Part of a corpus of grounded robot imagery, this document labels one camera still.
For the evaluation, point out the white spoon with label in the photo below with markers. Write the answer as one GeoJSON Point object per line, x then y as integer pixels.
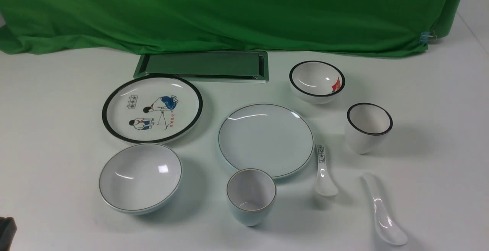
{"type": "Point", "coordinates": [324, 186]}

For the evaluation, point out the green backdrop cloth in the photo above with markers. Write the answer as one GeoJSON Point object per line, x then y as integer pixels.
{"type": "Point", "coordinates": [372, 28]}

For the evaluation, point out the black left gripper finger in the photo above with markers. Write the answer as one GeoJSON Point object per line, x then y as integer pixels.
{"type": "Point", "coordinates": [8, 229]}

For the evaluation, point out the black-rimmed small white bowl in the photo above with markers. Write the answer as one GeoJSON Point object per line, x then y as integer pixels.
{"type": "Point", "coordinates": [316, 82]}

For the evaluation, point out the pale blue cup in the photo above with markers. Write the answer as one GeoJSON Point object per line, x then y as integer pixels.
{"type": "Point", "coordinates": [251, 194]}

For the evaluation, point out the black-rimmed white cup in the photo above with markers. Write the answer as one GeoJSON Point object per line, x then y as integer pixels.
{"type": "Point", "coordinates": [366, 127]}

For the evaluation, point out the pale blue plain plate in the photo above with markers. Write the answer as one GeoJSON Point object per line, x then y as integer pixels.
{"type": "Point", "coordinates": [268, 137]}

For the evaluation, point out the plain white ceramic spoon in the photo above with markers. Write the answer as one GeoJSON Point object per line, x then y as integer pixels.
{"type": "Point", "coordinates": [387, 230]}

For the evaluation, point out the pale blue large bowl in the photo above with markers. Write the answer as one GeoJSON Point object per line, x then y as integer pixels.
{"type": "Point", "coordinates": [141, 179]}

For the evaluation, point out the black-rimmed illustrated plate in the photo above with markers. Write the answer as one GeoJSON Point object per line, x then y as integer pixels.
{"type": "Point", "coordinates": [152, 109]}

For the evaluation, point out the metal table cable hatch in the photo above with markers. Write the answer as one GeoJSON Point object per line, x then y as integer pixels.
{"type": "Point", "coordinates": [212, 66]}

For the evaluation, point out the blue binder clip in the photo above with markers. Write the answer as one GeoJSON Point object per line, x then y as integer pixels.
{"type": "Point", "coordinates": [428, 37]}

